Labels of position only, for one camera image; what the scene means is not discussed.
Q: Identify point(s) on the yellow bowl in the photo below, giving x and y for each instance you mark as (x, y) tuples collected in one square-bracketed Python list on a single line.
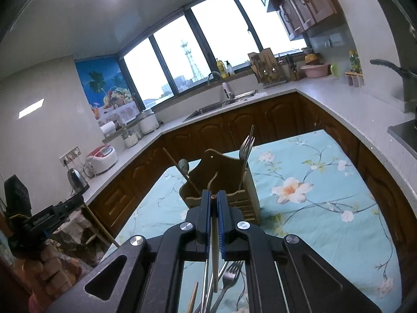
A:
[(312, 59)]

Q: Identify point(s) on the large white cooker pot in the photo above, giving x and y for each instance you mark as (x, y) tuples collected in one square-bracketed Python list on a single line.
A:
[(147, 122)]

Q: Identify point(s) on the steel spoon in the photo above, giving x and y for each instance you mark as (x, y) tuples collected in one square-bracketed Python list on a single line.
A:
[(184, 165)]

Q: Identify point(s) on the steel electric kettle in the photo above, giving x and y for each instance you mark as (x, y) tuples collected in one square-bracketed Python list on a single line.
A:
[(76, 181)]

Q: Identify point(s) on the gas stove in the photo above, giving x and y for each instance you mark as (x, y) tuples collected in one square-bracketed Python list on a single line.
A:
[(404, 133)]

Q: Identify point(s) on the spice jar rack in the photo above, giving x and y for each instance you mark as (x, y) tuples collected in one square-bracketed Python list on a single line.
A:
[(354, 71)]

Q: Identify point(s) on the patterned wooden chopstick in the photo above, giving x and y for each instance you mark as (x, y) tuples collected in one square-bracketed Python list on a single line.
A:
[(182, 171), (104, 230), (192, 300), (215, 267)]

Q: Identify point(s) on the wooden knife block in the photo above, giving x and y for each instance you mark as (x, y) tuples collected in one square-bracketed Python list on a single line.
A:
[(264, 67)]

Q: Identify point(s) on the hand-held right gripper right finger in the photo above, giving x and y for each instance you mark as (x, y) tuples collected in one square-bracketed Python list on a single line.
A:
[(222, 225)]

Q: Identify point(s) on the white and red rice cooker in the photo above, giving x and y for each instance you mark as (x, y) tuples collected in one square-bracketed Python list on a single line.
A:
[(102, 159)]

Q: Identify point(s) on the white wall outlet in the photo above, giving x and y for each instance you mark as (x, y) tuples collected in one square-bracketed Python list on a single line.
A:
[(333, 40)]

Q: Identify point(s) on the pink plastic basin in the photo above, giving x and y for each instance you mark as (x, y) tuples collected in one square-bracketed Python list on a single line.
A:
[(314, 71)]

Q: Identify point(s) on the grey kitchen countertop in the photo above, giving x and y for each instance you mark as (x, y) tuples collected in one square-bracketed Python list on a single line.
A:
[(342, 104)]

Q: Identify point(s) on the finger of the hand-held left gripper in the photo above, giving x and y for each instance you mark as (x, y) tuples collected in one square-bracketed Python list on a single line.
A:
[(68, 206)]

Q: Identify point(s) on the paper towel roll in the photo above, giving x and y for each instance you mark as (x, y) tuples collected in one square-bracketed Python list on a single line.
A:
[(108, 128)]

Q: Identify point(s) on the fruit and palm wall poster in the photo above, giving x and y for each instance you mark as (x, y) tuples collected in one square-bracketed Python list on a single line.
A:
[(104, 88)]

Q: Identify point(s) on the large kitchen window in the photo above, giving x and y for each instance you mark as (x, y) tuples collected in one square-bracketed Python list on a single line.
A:
[(211, 32)]

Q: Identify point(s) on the wooden base cabinets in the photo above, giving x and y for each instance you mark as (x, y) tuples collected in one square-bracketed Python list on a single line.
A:
[(254, 117)]

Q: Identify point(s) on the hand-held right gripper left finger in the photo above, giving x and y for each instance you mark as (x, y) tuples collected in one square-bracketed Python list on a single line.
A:
[(206, 225)]

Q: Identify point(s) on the curved sink faucet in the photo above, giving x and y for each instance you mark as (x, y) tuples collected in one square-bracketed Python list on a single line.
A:
[(228, 91)]

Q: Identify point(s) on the range hood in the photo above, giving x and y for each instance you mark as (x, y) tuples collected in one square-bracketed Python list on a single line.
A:
[(394, 13)]

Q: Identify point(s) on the grey patterned cloth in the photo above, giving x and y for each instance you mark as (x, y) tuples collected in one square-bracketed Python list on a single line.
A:
[(78, 231)]

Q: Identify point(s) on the steel kitchen sink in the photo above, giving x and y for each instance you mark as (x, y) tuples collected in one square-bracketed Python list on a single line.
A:
[(215, 106)]

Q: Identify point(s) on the yellow detergent bottle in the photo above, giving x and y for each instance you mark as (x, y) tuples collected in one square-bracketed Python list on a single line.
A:
[(222, 68)]

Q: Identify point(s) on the person's left forearm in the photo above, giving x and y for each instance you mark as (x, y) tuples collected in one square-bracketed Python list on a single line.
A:
[(37, 305)]

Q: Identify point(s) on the person's left hand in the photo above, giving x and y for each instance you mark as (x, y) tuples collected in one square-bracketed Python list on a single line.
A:
[(52, 274)]

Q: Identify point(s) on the dark pump soap bottle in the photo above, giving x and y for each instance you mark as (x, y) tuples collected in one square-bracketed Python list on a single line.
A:
[(230, 69)]

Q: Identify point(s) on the wooden utensil holder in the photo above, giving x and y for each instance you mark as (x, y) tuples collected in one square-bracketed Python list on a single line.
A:
[(228, 172)]

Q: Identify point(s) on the wall socket strip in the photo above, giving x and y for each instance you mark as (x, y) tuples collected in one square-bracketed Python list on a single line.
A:
[(70, 155)]

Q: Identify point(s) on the wooden upper cabinets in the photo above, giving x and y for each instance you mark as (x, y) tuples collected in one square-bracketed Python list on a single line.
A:
[(303, 3)]

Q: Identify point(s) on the steel fork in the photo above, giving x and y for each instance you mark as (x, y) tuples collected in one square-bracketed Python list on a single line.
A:
[(233, 272)]

